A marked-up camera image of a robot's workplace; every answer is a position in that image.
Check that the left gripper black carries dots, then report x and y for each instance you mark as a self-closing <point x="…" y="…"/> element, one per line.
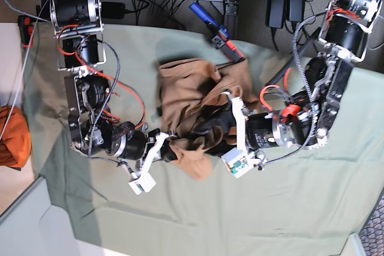
<point x="261" y="130"/>

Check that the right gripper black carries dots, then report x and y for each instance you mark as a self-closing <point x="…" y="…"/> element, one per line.
<point x="134" y="145"/>

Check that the tan orange T-shirt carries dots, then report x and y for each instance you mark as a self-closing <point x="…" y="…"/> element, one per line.
<point x="190" y="91"/>

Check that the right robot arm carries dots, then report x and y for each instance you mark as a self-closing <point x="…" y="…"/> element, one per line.
<point x="78" y="31"/>

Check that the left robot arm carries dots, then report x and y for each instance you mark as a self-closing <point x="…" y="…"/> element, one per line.
<point x="302" y="102"/>

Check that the blue orange bar clamp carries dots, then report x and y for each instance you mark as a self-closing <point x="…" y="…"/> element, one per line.
<point x="220" y="38"/>

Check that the sage green table cloth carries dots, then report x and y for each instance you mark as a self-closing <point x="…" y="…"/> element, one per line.
<point x="306" y="204"/>

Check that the folded dark orange cloth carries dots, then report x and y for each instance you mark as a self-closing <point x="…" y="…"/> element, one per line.
<point x="16" y="143"/>

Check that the black power brick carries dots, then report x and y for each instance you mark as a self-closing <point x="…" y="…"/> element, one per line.
<point x="113" y="10"/>

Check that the patterned grey mat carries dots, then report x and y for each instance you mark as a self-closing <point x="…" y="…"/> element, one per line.
<point x="371" y="234"/>

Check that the blue black corner clamp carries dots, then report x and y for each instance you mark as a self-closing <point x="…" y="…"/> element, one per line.
<point x="26" y="26"/>

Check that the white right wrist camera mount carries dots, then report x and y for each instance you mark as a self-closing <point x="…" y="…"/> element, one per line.
<point x="141" y="181"/>

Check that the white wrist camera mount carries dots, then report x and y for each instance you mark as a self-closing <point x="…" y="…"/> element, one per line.
<point x="241" y="159"/>
<point x="141" y="181"/>

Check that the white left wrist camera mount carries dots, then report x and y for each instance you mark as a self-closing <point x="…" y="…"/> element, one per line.
<point x="241" y="159"/>

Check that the aluminium frame post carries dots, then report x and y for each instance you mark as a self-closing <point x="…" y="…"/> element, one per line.
<point x="229" y="9"/>

